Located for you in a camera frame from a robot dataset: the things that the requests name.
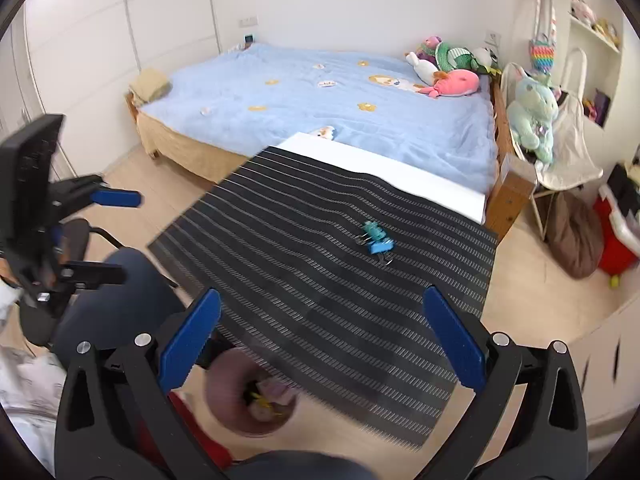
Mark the dark purple box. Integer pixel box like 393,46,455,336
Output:
592,89,612,121

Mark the white rabbit plush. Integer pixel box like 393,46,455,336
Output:
405,51,443,86

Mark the rainbow knitted bag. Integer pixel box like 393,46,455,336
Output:
529,0,558,78

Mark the tan cushion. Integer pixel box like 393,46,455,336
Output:
129,69,173,103

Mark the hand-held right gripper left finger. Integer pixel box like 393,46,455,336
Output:
54,287,236,480

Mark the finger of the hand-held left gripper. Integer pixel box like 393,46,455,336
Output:
34,261,127,303
49,174,144,222

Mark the purple printed packaging card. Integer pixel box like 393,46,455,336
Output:
257,379,298,406

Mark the white duck plush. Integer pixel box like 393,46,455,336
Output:
470,46,501,75

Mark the white fabric folding chair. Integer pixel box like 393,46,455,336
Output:
500,47,606,241

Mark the person's white patterned shirt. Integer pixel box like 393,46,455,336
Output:
0,350,66,471

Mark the teal binder clip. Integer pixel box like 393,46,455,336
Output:
356,221,386,246

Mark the beige bed skirt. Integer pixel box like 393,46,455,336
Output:
135,110,261,183

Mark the black striped woven mat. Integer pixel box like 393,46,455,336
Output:
147,146,498,453

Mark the green striped plush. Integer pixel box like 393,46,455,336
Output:
435,41,481,72

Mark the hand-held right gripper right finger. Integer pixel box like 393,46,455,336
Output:
422,286,590,480

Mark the blue binder clip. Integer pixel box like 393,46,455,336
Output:
367,240,396,264

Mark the yellow plastic hair clip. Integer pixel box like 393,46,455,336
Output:
247,385,283,418

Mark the white wardrobe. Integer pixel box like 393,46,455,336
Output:
0,0,221,181

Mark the red cloth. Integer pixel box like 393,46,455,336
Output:
167,392,233,471

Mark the black fabric bag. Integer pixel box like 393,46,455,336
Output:
607,162,640,201

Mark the white drawer cabinet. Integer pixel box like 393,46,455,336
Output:
570,300,640,426

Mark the red storage box white lid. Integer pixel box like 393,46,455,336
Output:
592,182,640,276

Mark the brown fabric bag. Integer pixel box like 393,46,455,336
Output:
545,192,606,280

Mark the mint green plush animal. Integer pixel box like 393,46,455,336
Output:
506,72,560,163

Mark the bed with blue blanket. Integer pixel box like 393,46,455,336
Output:
135,42,501,196
125,75,538,241

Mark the pink whale plush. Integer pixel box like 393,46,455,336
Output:
419,69,482,98

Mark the person's left forearm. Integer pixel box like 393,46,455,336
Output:
0,259,23,311

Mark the black office chair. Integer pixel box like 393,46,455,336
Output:
17,217,178,348

